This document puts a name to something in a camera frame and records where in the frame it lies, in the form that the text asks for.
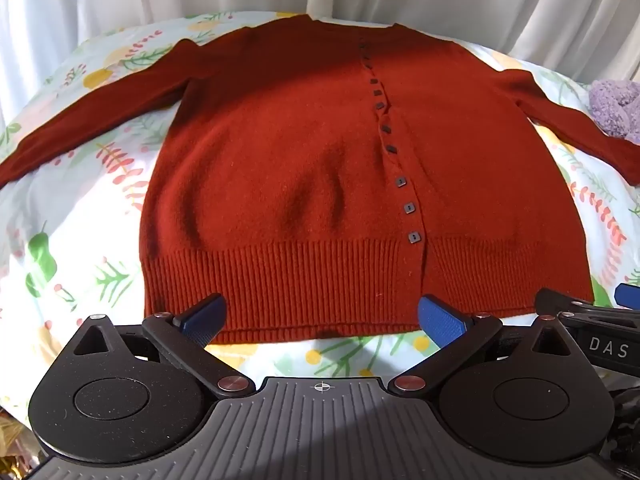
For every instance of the purple knit cloth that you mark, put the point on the purple knit cloth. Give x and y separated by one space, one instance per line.
616 107

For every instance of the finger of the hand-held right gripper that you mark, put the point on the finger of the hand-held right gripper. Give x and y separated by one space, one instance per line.
562 301
629 294

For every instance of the red knit cardigan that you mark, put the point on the red knit cardigan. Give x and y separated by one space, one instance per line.
300 185

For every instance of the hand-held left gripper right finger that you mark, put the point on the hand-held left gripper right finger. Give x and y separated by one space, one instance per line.
440 320

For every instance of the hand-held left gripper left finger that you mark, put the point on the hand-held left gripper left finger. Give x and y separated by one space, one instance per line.
205 317

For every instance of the floral bed sheet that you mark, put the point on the floral bed sheet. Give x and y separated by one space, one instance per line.
75 240

